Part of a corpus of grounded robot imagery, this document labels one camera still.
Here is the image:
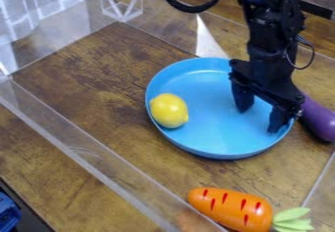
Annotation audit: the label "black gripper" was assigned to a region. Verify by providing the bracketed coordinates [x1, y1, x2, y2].
[229, 45, 303, 133]

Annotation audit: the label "blue round tray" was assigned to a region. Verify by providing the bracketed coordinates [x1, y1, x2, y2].
[145, 58, 292, 160]

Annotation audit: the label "yellow toy lemon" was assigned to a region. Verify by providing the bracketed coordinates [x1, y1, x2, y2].
[149, 93, 188, 128]

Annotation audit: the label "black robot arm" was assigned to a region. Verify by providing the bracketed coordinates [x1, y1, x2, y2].
[229, 0, 304, 133]

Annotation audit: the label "purple toy eggplant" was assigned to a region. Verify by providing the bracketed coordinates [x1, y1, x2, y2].
[300, 94, 335, 142]

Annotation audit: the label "orange toy carrot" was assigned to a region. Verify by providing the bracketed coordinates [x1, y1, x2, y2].
[187, 187, 313, 232]

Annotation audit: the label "blue object at corner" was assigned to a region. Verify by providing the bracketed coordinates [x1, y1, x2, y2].
[0, 192, 21, 232]

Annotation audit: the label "black cable loop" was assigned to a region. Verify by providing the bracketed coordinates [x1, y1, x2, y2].
[284, 34, 316, 71]

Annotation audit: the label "clear acrylic enclosure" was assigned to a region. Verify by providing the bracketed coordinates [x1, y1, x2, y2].
[0, 0, 335, 232]

